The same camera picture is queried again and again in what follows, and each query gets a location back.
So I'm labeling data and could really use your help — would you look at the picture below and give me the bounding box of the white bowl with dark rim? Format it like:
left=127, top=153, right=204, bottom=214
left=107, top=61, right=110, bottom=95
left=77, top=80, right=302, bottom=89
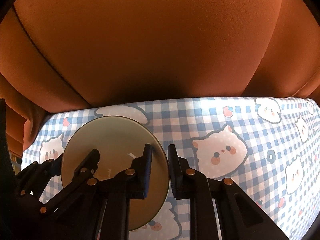
left=61, top=115, right=169, bottom=230

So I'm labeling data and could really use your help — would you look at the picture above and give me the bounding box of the orange curtain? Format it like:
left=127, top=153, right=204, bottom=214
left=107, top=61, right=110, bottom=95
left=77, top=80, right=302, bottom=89
left=1, top=0, right=319, bottom=155

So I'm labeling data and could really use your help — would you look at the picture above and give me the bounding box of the blue checkered bear tablecloth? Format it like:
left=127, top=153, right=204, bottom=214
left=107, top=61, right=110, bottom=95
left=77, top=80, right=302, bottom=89
left=22, top=98, right=319, bottom=239

